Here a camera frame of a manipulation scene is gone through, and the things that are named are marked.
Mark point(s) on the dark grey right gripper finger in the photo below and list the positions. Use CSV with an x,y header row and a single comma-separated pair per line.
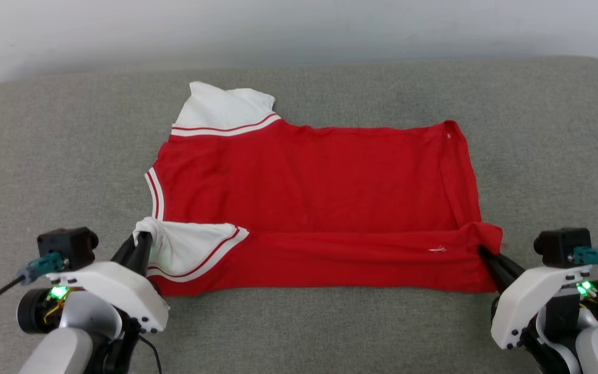
x,y
492,272
506,266

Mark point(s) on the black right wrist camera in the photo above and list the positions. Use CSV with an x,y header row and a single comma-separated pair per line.
x,y
561,246

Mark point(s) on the red and white jersey garment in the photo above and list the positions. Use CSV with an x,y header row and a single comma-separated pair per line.
x,y
304,182

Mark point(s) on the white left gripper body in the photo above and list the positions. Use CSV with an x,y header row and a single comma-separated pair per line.
x,y
117,293

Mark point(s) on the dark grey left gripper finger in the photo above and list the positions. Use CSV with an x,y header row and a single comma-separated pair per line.
x,y
144,252
124,254

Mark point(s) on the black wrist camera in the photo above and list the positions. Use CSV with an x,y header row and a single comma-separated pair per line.
x,y
561,246
68,246

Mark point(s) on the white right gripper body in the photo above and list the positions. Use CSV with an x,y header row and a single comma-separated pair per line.
x,y
525,306

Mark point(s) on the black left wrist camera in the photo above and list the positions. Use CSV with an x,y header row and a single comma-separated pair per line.
x,y
68,246

